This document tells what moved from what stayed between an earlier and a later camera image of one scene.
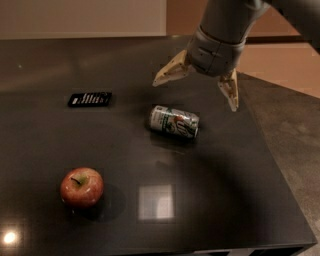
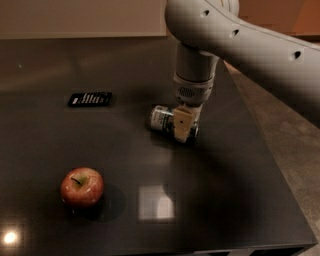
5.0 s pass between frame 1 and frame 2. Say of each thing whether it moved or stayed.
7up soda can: stayed
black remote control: stayed
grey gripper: moved
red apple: stayed
